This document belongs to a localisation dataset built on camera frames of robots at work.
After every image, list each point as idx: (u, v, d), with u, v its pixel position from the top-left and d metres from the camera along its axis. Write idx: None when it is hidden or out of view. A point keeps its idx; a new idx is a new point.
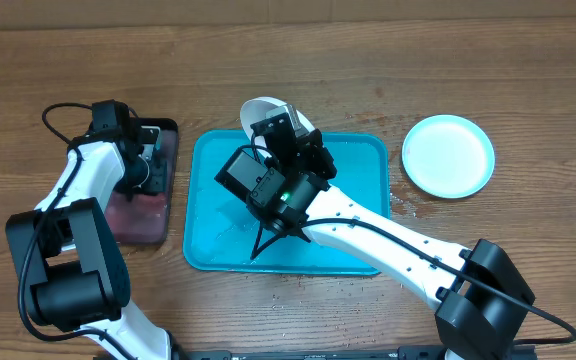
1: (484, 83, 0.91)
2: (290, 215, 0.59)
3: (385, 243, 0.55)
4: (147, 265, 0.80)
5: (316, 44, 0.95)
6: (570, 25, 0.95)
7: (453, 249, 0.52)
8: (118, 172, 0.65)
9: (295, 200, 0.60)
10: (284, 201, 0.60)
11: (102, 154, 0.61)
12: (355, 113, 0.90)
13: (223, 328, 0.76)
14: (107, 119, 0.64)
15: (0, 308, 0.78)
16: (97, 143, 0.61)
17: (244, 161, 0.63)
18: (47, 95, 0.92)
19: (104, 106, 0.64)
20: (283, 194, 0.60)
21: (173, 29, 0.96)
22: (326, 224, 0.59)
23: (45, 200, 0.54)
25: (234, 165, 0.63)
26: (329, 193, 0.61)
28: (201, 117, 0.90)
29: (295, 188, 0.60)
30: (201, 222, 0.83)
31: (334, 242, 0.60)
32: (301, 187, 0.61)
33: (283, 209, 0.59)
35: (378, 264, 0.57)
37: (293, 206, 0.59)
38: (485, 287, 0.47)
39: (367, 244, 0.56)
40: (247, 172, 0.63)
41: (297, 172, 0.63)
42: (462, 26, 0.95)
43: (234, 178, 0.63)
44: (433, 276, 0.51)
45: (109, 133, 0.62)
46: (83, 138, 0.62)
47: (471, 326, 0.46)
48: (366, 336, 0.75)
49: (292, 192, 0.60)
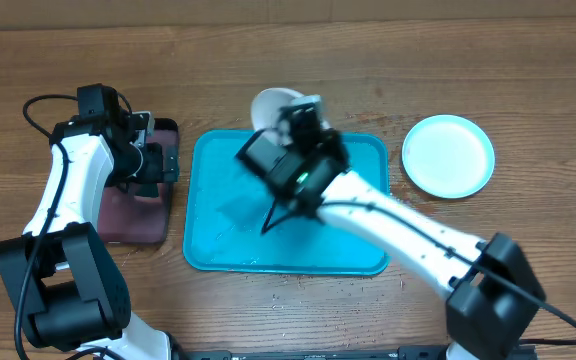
1: (484, 83, 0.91)
2: (306, 196, 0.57)
3: (401, 230, 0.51)
4: (147, 265, 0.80)
5: (316, 44, 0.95)
6: (570, 25, 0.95)
7: (469, 240, 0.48)
8: (107, 166, 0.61)
9: (313, 181, 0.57)
10: (303, 182, 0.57)
11: (90, 152, 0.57)
12: (355, 113, 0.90)
13: (223, 328, 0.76)
14: (91, 103, 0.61)
15: (0, 308, 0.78)
16: (80, 135, 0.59)
17: (266, 142, 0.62)
18: (47, 94, 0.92)
19: (90, 92, 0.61)
20: (302, 174, 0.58)
21: (173, 29, 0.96)
22: (344, 206, 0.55)
23: (35, 222, 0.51)
25: (256, 144, 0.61)
26: (349, 176, 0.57)
28: (201, 117, 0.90)
29: (315, 169, 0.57)
30: (201, 222, 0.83)
31: (350, 226, 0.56)
32: (322, 169, 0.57)
33: (300, 190, 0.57)
35: (392, 252, 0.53)
37: (312, 187, 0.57)
38: (500, 280, 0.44)
39: (382, 230, 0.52)
40: (267, 152, 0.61)
41: (317, 153, 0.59)
42: (462, 26, 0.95)
43: (254, 156, 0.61)
44: (447, 266, 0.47)
45: (96, 122, 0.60)
46: (67, 125, 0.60)
47: (480, 317, 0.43)
48: (366, 336, 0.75)
49: (311, 173, 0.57)
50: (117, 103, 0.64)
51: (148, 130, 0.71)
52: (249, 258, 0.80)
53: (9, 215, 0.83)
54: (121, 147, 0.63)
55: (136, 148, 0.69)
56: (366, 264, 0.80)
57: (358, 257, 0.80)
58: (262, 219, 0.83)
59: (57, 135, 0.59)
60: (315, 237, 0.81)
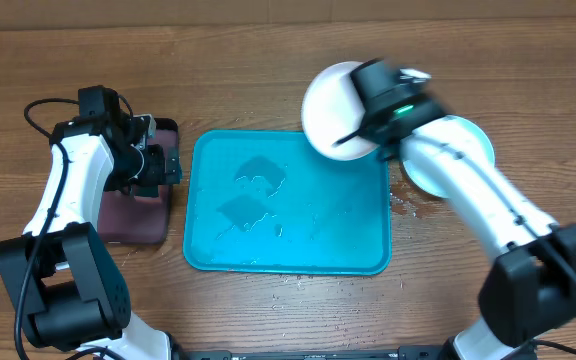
1: (484, 83, 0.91)
2: (400, 127, 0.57)
3: (480, 184, 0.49)
4: (147, 265, 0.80)
5: (316, 44, 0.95)
6: (570, 25, 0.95)
7: (545, 219, 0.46)
8: (107, 167, 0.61)
9: (415, 115, 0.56)
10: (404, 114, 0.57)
11: (89, 151, 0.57)
12: None
13: (223, 328, 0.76)
14: (93, 104, 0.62)
15: (0, 308, 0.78)
16: (80, 134, 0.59)
17: (377, 70, 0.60)
18: (47, 95, 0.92)
19: (91, 94, 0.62)
20: (405, 105, 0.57)
21: (173, 29, 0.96)
22: (433, 147, 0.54)
23: (35, 221, 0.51)
25: (371, 68, 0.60)
26: (450, 124, 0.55)
28: (201, 117, 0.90)
29: (419, 109, 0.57)
30: (201, 222, 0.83)
31: (428, 167, 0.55)
32: (427, 110, 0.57)
33: (399, 117, 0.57)
35: (458, 204, 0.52)
37: (412, 123, 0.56)
38: (556, 260, 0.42)
39: (460, 178, 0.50)
40: (377, 80, 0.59)
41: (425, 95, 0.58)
42: (462, 26, 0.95)
43: (364, 78, 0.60)
44: (511, 230, 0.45)
45: (96, 122, 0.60)
46: (67, 125, 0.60)
47: (522, 287, 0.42)
48: (366, 336, 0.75)
49: (415, 107, 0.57)
50: (118, 104, 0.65)
51: (148, 133, 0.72)
52: (248, 258, 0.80)
53: (9, 215, 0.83)
54: (121, 148, 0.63)
55: (138, 150, 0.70)
56: (366, 264, 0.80)
57: (358, 256, 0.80)
58: (262, 218, 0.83)
59: (56, 134, 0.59)
60: (314, 237, 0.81)
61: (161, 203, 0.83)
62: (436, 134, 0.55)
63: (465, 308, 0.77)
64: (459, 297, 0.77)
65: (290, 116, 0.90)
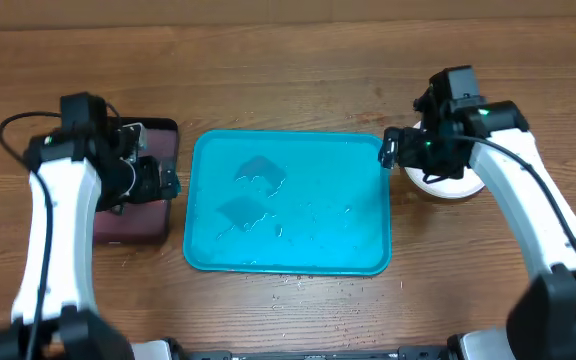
1: (484, 83, 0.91)
2: (475, 123, 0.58)
3: (535, 198, 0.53)
4: (147, 265, 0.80)
5: (316, 44, 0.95)
6: (570, 25, 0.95)
7: None
8: (94, 194, 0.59)
9: (491, 118, 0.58)
10: (480, 111, 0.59)
11: (74, 189, 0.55)
12: (355, 113, 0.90)
13: (223, 328, 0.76)
14: (76, 114, 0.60)
15: (0, 308, 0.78)
16: (61, 159, 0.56)
17: (467, 77, 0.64)
18: (46, 95, 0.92)
19: (78, 101, 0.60)
20: (482, 109, 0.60)
21: (173, 29, 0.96)
22: (503, 155, 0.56)
23: (25, 301, 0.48)
25: (457, 73, 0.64)
26: (525, 135, 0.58)
28: (201, 117, 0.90)
29: (498, 109, 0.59)
30: (201, 221, 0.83)
31: (491, 170, 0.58)
32: (502, 107, 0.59)
33: (477, 117, 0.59)
35: (512, 213, 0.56)
37: (486, 117, 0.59)
38: None
39: (524, 193, 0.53)
40: (464, 87, 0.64)
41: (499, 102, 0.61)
42: (463, 26, 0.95)
43: (449, 80, 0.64)
44: (561, 251, 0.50)
45: (78, 136, 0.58)
46: (44, 145, 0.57)
47: (560, 319, 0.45)
48: (366, 336, 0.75)
49: (492, 111, 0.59)
50: (104, 114, 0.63)
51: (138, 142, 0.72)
52: (248, 258, 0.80)
53: (10, 215, 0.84)
54: (106, 164, 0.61)
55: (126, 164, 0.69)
56: (365, 264, 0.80)
57: (358, 257, 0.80)
58: (262, 218, 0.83)
59: (33, 157, 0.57)
60: (314, 237, 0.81)
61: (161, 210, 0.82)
62: (509, 138, 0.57)
63: (465, 308, 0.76)
64: (459, 297, 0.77)
65: (290, 115, 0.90)
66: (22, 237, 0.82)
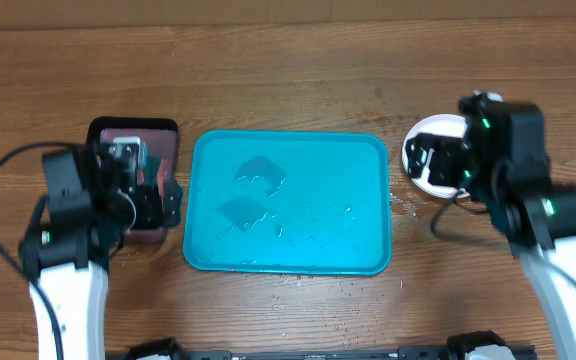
1: (483, 84, 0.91)
2: (534, 217, 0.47)
3: None
4: (147, 265, 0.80)
5: (316, 44, 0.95)
6: (570, 25, 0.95)
7: None
8: (106, 289, 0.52)
9: (556, 214, 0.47)
10: (544, 205, 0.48)
11: (81, 312, 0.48)
12: (355, 113, 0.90)
13: (223, 327, 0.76)
14: (66, 180, 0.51)
15: (0, 308, 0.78)
16: (62, 262, 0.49)
17: (534, 129, 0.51)
18: (47, 95, 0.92)
19: (67, 167, 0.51)
20: (546, 201, 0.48)
21: (173, 29, 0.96)
22: (567, 281, 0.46)
23: None
25: (524, 123, 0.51)
26: None
28: (201, 117, 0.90)
29: (564, 196, 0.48)
30: (201, 221, 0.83)
31: (546, 288, 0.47)
32: (571, 196, 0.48)
33: (539, 212, 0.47)
35: (561, 338, 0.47)
37: (548, 218, 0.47)
38: None
39: None
40: (528, 142, 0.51)
41: (569, 187, 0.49)
42: (462, 26, 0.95)
43: (514, 132, 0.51)
44: None
45: (76, 229, 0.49)
46: (41, 241, 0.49)
47: None
48: (366, 336, 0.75)
49: (559, 203, 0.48)
50: (93, 176, 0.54)
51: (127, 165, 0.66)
52: (249, 258, 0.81)
53: (10, 215, 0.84)
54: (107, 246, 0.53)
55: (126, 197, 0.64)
56: (365, 264, 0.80)
57: (358, 257, 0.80)
58: (262, 218, 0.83)
59: (28, 257, 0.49)
60: (314, 237, 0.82)
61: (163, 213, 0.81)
62: (573, 250, 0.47)
63: (464, 308, 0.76)
64: (459, 297, 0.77)
65: (290, 115, 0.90)
66: (23, 237, 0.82)
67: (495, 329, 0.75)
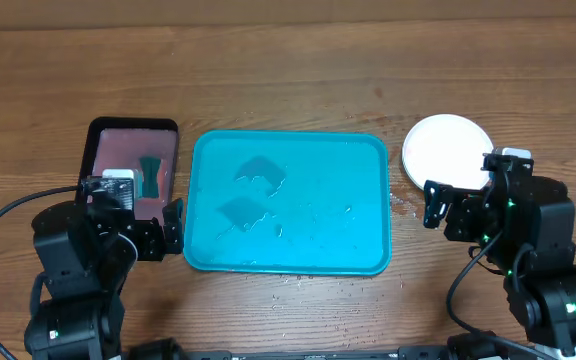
1: (484, 83, 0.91)
2: (554, 313, 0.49)
3: None
4: (147, 266, 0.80)
5: (316, 44, 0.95)
6: (570, 25, 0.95)
7: None
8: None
9: None
10: (566, 306, 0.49)
11: None
12: (355, 113, 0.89)
13: (223, 328, 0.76)
14: (63, 263, 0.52)
15: None
16: (72, 347, 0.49)
17: (564, 220, 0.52)
18: (46, 95, 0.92)
19: (61, 246, 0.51)
20: (570, 302, 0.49)
21: (173, 29, 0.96)
22: None
23: None
25: (556, 215, 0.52)
26: None
28: (201, 117, 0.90)
29: None
30: (201, 222, 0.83)
31: None
32: None
33: (562, 310, 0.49)
35: None
37: (570, 319, 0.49)
38: None
39: None
40: (555, 233, 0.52)
41: None
42: (462, 26, 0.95)
43: (546, 224, 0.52)
44: None
45: (86, 313, 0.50)
46: (49, 336, 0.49)
47: None
48: (366, 336, 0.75)
49: None
50: (89, 244, 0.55)
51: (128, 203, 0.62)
52: (249, 258, 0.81)
53: (10, 215, 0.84)
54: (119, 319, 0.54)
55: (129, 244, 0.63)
56: (366, 264, 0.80)
57: (358, 257, 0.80)
58: (262, 219, 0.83)
59: (36, 349, 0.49)
60: (314, 237, 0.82)
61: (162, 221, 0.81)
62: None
63: (464, 309, 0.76)
64: (459, 297, 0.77)
65: (290, 115, 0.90)
66: (23, 237, 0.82)
67: (495, 330, 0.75)
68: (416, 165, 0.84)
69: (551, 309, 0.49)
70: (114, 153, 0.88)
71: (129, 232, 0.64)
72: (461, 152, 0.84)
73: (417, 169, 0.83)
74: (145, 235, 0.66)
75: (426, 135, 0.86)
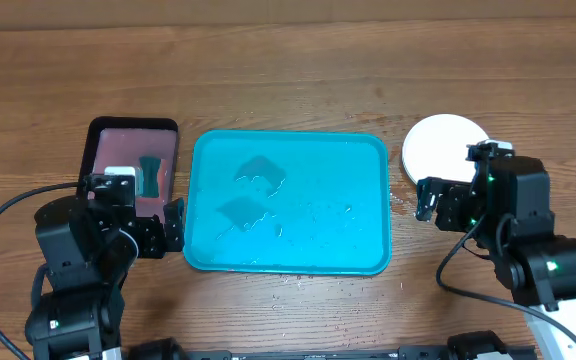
1: (483, 83, 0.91)
2: (536, 273, 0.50)
3: None
4: (147, 265, 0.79)
5: (316, 44, 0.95)
6: (569, 25, 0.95)
7: None
8: None
9: (560, 268, 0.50)
10: (547, 265, 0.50)
11: None
12: (355, 113, 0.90)
13: (224, 328, 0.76)
14: (65, 253, 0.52)
15: None
16: (73, 339, 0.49)
17: (538, 186, 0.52)
18: (47, 95, 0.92)
19: (62, 235, 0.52)
20: (550, 261, 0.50)
21: (174, 29, 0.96)
22: (566, 336, 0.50)
23: None
25: (530, 181, 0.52)
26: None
28: (201, 117, 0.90)
29: (565, 252, 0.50)
30: (201, 221, 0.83)
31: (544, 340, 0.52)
32: (574, 253, 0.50)
33: (544, 270, 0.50)
35: None
37: (551, 277, 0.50)
38: None
39: None
40: (531, 199, 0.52)
41: (566, 240, 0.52)
42: (462, 26, 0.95)
43: (521, 189, 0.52)
44: None
45: (87, 302, 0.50)
46: (50, 325, 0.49)
47: None
48: (366, 336, 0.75)
49: (560, 261, 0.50)
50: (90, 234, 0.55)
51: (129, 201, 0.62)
52: (249, 258, 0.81)
53: (10, 216, 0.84)
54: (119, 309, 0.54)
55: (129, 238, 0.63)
56: (366, 264, 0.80)
57: (358, 257, 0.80)
58: (262, 218, 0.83)
59: (35, 338, 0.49)
60: (314, 237, 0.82)
61: (162, 219, 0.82)
62: (572, 307, 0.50)
63: (464, 308, 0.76)
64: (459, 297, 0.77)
65: (290, 116, 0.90)
66: (22, 236, 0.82)
67: (496, 329, 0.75)
68: (416, 164, 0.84)
69: (533, 270, 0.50)
70: (115, 151, 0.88)
71: (130, 227, 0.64)
72: (461, 152, 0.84)
73: (417, 167, 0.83)
74: (145, 231, 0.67)
75: (427, 134, 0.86)
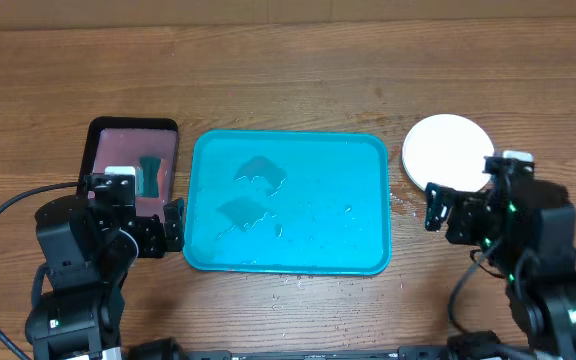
1: (483, 83, 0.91)
2: (557, 319, 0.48)
3: None
4: (147, 265, 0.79)
5: (316, 44, 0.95)
6: (569, 25, 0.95)
7: None
8: None
9: None
10: (569, 313, 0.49)
11: None
12: (355, 113, 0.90)
13: (223, 328, 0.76)
14: (65, 253, 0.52)
15: None
16: (73, 338, 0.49)
17: (564, 224, 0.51)
18: (47, 95, 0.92)
19: (62, 234, 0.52)
20: (571, 308, 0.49)
21: (174, 30, 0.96)
22: None
23: None
25: (557, 218, 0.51)
26: None
28: (201, 117, 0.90)
29: None
30: (201, 221, 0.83)
31: None
32: None
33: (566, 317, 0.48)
35: None
37: (573, 327, 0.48)
38: None
39: None
40: (556, 237, 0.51)
41: None
42: (462, 26, 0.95)
43: (549, 227, 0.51)
44: None
45: (88, 302, 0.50)
46: (50, 325, 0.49)
47: None
48: (366, 336, 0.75)
49: None
50: (92, 234, 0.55)
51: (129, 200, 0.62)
52: (249, 258, 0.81)
53: (10, 215, 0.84)
54: (119, 308, 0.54)
55: (129, 236, 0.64)
56: (366, 264, 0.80)
57: (358, 257, 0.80)
58: (262, 218, 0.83)
59: (36, 338, 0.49)
60: (314, 237, 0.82)
61: (162, 219, 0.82)
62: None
63: (464, 308, 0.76)
64: (460, 297, 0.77)
65: (290, 116, 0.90)
66: (22, 237, 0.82)
67: (495, 329, 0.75)
68: (415, 164, 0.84)
69: (554, 316, 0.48)
70: (115, 152, 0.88)
71: (131, 228, 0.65)
72: (461, 152, 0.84)
73: (417, 168, 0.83)
74: (145, 231, 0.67)
75: (426, 135, 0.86)
